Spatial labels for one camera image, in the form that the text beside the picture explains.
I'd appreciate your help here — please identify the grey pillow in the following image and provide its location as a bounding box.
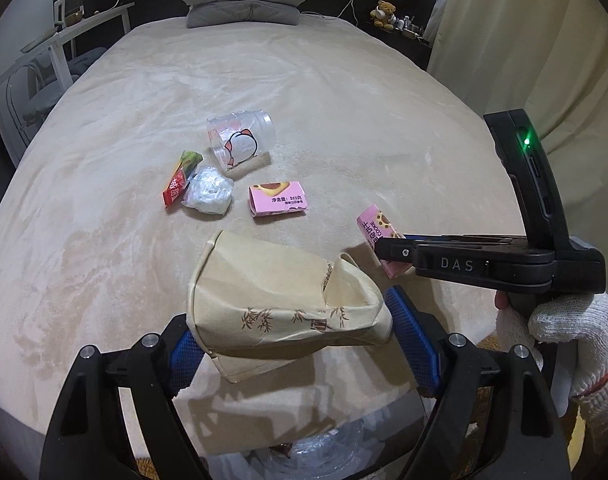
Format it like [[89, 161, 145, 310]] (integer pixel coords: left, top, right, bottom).
[[185, 1, 302, 28]]

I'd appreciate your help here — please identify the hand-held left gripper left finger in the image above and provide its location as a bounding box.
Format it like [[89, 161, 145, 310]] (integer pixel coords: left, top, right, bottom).
[[39, 312, 210, 480]]

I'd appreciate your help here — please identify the white desk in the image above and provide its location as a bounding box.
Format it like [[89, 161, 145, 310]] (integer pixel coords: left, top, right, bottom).
[[0, 2, 136, 156]]

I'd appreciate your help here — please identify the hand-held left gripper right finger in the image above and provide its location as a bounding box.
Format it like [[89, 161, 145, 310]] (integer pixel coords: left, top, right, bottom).
[[386, 284, 572, 480]]

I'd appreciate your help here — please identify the white desktop appliance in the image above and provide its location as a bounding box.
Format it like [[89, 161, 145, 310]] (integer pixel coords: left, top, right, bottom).
[[51, 0, 85, 28]]

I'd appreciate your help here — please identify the pink cookie box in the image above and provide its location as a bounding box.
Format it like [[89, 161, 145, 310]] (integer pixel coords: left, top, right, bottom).
[[248, 179, 312, 219], [356, 204, 412, 278]]

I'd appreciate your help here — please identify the white wrapper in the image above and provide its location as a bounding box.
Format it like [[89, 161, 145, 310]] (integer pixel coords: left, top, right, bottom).
[[180, 165, 235, 217]]

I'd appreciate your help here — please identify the brown teddy bear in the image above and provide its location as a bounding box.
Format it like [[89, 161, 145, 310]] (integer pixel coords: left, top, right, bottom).
[[369, 0, 399, 31]]

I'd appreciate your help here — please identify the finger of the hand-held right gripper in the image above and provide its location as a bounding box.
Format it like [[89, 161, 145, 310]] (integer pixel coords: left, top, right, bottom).
[[371, 237, 420, 264], [401, 232, 530, 246]]

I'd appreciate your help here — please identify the white tray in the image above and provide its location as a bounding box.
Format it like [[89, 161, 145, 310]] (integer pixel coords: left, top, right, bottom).
[[20, 30, 57, 53]]

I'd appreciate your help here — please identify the bin with clear plastic liner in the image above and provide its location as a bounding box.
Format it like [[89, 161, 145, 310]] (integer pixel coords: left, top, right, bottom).
[[204, 400, 430, 480]]

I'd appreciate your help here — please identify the cream curtain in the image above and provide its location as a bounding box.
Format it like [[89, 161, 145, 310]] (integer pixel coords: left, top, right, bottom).
[[426, 0, 608, 241]]

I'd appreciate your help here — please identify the red green snack wrapper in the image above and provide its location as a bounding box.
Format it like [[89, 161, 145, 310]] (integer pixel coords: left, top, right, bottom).
[[162, 150, 205, 211]]

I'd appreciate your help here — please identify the brown paper bag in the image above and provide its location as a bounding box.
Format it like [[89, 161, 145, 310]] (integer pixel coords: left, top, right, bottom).
[[185, 230, 392, 386]]

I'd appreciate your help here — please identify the person's right hand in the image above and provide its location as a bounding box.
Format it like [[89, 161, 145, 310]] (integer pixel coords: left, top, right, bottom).
[[494, 290, 608, 431]]

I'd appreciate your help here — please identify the white charging cable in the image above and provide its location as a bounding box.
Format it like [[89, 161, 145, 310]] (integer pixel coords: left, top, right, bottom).
[[304, 0, 360, 21]]

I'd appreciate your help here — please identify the clear plastic cup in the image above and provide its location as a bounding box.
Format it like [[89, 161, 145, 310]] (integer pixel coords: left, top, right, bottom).
[[205, 108, 276, 175]]

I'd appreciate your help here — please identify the cluster of small bottles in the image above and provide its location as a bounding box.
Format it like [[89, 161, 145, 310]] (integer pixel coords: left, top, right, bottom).
[[396, 15, 430, 43]]

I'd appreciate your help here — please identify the chair with grey cushion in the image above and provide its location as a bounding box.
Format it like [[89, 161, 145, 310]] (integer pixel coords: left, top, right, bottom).
[[0, 47, 107, 161]]

